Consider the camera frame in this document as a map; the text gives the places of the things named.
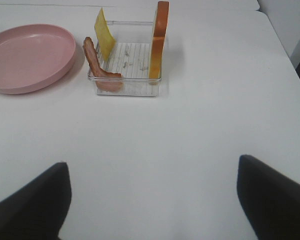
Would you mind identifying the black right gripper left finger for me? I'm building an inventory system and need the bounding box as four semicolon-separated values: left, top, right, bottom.
0;162;72;240

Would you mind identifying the yellow cheese slice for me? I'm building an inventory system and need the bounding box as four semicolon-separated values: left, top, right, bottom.
94;8;116;62

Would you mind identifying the bacon strip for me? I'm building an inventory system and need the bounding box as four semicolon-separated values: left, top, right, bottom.
82;36;123;93

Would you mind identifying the right bread slice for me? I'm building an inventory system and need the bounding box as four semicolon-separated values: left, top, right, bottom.
148;1;170;81

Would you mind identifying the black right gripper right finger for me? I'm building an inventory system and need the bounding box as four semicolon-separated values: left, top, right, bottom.
236;155;300;240

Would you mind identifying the pink round plate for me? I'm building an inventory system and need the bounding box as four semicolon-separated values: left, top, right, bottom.
0;24;76;94

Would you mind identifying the clear right plastic tray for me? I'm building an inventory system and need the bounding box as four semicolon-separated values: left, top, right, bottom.
87;21;162;97

